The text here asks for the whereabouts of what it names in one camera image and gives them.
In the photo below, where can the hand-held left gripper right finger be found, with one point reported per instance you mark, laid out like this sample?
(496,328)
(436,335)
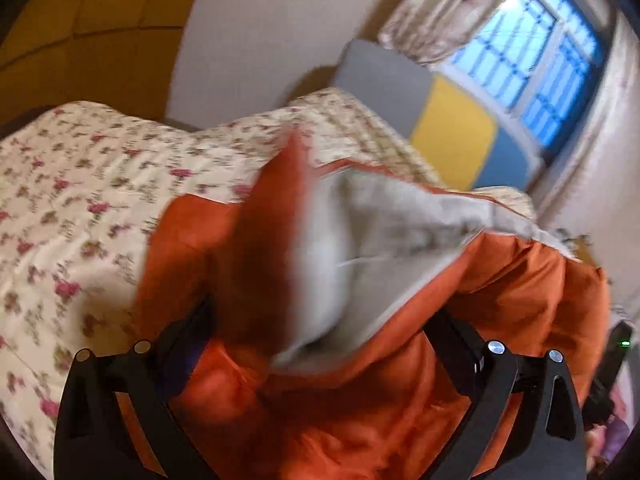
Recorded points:
(465,350)

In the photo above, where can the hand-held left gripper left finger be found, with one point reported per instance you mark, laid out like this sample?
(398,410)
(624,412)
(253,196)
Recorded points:
(177,370)

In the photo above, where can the orange puffer jacket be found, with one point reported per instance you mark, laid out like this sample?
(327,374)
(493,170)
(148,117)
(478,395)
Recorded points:
(400,410)

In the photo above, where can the long patterned curtain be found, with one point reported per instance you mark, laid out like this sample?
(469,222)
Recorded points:
(600,160)

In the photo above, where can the floral quilt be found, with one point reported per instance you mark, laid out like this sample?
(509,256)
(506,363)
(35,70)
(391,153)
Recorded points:
(75,185)

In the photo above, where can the grey yellow blue headboard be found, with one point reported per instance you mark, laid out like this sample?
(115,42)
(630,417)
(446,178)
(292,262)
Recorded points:
(450,130)

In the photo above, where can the barred window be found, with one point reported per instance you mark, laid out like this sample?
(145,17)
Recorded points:
(540,75)

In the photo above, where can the wooden wardrobe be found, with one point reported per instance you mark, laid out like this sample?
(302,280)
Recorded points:
(100,60)

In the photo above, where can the short patterned curtain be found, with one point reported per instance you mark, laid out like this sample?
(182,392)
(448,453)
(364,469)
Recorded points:
(450,5)

